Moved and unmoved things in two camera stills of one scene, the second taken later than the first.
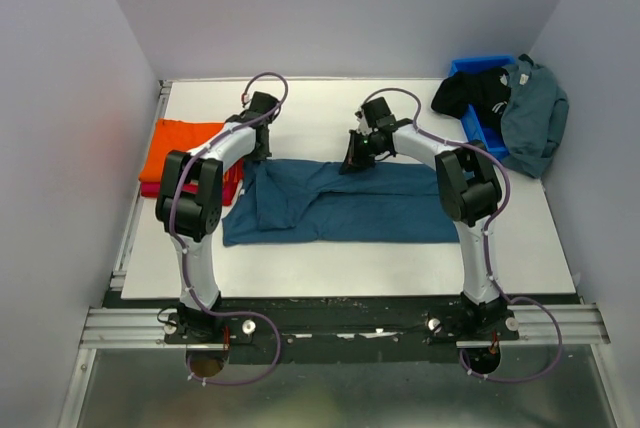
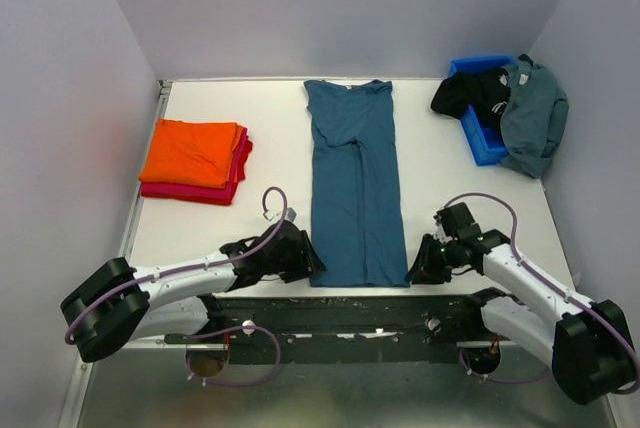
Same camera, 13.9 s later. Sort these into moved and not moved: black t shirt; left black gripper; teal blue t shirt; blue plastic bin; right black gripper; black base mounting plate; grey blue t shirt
Moved: left black gripper; teal blue t shirt; right black gripper
Not moved: grey blue t shirt; blue plastic bin; black t shirt; black base mounting plate
